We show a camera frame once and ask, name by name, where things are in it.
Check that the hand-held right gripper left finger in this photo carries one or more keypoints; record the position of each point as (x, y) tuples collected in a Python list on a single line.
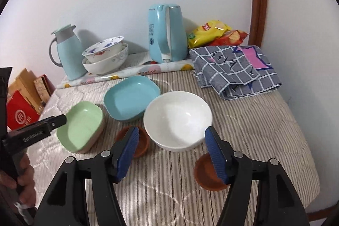
[(129, 151)]

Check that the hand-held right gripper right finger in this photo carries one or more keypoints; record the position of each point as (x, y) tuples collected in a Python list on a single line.
[(215, 154)]

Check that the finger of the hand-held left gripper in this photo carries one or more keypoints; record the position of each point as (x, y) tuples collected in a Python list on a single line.
[(45, 125)]

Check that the small brown dish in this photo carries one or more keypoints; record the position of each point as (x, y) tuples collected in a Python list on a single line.
[(141, 142), (205, 175)]

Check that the green square plate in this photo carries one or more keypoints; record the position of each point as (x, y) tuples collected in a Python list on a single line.
[(80, 128)]

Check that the blue square plate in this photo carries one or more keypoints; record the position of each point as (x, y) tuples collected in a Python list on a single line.
[(131, 99)]

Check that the person's left hand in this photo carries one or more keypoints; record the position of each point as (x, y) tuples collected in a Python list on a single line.
[(26, 178)]

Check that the red box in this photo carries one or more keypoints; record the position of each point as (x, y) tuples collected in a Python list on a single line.
[(20, 112)]

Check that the brown cardboard box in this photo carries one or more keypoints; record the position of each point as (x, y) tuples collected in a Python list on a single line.
[(22, 83)]

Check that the patterned gift box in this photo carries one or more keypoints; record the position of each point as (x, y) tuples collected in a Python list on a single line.
[(42, 88)]

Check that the light blue thermos jug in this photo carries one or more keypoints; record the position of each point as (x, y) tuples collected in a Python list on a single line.
[(70, 56)]

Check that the fruit print table mat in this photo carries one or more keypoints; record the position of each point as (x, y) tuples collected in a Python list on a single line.
[(137, 71)]

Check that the white bowl with grey pattern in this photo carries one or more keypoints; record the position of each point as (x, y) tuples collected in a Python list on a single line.
[(106, 65)]

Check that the grey checked cloth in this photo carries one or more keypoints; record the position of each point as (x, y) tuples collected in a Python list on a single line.
[(233, 69)]

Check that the floral print bowl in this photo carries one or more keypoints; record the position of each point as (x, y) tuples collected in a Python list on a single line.
[(102, 50)]

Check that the red snack bag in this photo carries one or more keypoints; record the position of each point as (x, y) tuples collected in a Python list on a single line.
[(233, 38)]

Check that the yellow snack bag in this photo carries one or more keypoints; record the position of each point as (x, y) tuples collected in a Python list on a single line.
[(206, 34)]

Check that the light blue electric kettle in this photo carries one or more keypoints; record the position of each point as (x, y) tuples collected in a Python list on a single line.
[(169, 35)]

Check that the wooden bed frame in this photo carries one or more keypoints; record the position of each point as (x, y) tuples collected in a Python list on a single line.
[(321, 216)]

